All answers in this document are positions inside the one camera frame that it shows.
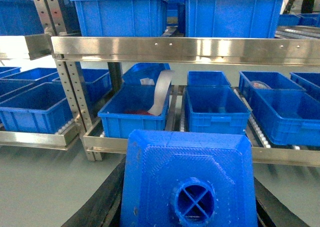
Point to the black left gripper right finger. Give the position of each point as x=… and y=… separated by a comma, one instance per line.
x=271, y=212

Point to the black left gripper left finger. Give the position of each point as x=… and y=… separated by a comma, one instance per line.
x=104, y=206

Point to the blue rectangular plastic block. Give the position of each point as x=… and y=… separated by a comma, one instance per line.
x=188, y=179

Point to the stainless steel shelf rack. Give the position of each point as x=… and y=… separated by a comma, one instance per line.
x=69, y=49

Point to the blue bin far right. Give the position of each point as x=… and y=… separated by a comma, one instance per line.
x=287, y=117

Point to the blue bin front left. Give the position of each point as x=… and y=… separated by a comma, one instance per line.
x=128, y=109

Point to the blue bin left rack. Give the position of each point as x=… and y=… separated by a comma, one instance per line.
x=42, y=109

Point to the blue bin front right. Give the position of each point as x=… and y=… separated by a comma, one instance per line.
x=211, y=109

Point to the grey tape strip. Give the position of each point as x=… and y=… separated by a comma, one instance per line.
x=161, y=89

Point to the blue bin behind left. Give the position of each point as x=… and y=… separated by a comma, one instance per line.
x=144, y=73

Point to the blue bin behind right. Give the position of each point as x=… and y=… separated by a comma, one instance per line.
x=207, y=78

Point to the large blue upper bin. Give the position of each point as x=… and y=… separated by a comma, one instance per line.
x=256, y=19
x=121, y=18

